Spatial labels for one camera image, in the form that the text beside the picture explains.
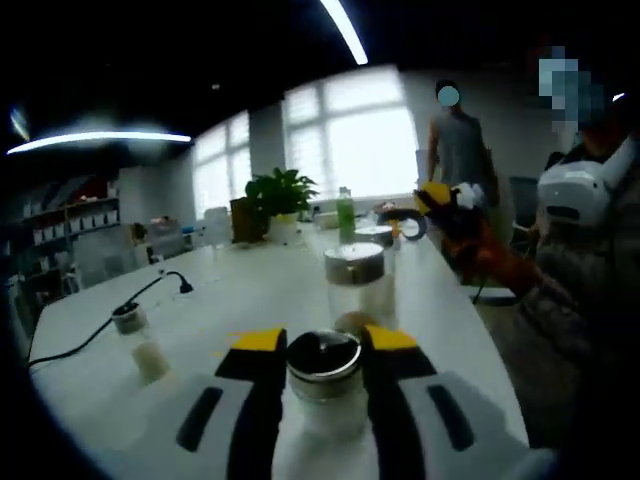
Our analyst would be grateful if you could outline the clear seasoning bottle silver lid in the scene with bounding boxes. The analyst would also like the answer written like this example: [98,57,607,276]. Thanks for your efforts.
[323,243,400,334]
[110,302,172,387]
[284,328,372,444]

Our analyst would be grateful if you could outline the long curved ceiling light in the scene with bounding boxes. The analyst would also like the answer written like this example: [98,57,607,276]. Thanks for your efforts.
[319,0,370,66]

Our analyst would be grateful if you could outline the green drink bottle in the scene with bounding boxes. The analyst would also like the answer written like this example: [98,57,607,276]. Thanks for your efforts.
[336,186,358,245]

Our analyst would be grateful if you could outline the narrow bright window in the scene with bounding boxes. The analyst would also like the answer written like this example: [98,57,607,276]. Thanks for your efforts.
[192,112,254,222]

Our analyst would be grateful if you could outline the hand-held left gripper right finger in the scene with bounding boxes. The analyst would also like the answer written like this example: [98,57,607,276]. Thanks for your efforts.
[359,323,560,480]

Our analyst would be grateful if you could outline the black power cable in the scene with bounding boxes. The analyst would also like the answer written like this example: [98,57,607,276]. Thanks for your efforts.
[27,271,195,370]

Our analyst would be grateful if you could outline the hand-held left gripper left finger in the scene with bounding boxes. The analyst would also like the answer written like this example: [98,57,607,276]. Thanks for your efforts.
[94,326,290,480]

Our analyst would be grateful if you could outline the operator with white headset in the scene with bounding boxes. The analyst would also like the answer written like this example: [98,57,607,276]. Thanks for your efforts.
[518,199,640,451]

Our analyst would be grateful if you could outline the brown box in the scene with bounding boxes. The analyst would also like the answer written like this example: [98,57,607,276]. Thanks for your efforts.
[229,197,267,244]

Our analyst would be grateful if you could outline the white chest-worn device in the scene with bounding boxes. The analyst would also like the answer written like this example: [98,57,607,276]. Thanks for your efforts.
[537,134,640,227]

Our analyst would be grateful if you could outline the white chair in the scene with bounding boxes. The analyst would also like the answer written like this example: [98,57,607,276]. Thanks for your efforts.
[468,284,522,307]

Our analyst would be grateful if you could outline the white plastic container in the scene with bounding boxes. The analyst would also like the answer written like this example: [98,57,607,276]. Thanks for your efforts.
[204,206,235,247]

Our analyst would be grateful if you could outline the straight ceiling light strip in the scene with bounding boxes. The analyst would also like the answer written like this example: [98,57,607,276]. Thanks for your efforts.
[5,130,194,156]

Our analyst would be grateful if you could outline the person's right hand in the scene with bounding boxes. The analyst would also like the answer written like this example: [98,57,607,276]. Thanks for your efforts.
[439,214,507,285]

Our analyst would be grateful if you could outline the black loop orange tool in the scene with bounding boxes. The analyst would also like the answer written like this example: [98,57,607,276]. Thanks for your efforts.
[378,208,430,243]

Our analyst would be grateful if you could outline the green potted plant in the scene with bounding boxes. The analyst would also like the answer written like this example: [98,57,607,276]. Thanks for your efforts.
[244,167,321,246]

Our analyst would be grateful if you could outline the large bright window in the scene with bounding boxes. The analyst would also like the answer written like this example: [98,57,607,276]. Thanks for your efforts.
[282,74,422,202]

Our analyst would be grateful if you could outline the white storage shelving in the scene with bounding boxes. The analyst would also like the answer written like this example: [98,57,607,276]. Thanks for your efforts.
[19,177,122,297]

